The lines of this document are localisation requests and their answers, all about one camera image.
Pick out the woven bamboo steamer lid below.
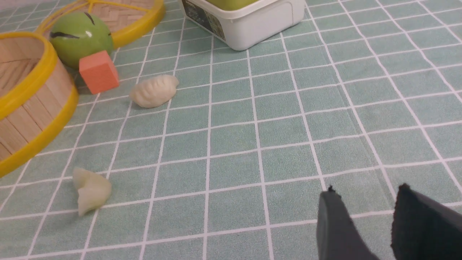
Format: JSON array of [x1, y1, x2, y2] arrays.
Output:
[[35, 0, 166, 49]]

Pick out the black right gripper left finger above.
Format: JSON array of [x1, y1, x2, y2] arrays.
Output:
[[317, 186, 378, 260]]

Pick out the orange foam cube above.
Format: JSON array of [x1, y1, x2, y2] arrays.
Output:
[[79, 50, 120, 95]]

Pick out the green tablecloth white grid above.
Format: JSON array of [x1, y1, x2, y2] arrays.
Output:
[[1, 0, 462, 260]]

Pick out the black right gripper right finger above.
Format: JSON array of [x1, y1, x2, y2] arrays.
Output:
[[391, 184, 462, 260]]

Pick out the white box green lid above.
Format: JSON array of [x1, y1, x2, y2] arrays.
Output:
[[178, 0, 305, 51]]

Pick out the white dumpling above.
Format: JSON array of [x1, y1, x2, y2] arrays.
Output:
[[129, 74, 179, 108]]

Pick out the bamboo steamer tray yellow rim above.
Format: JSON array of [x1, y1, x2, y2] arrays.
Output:
[[0, 31, 79, 177]]

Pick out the green round toy fruit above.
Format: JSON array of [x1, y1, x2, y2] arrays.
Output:
[[49, 11, 114, 70]]

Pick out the pale green dumpling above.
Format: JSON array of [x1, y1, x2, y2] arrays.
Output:
[[73, 167, 112, 217]]

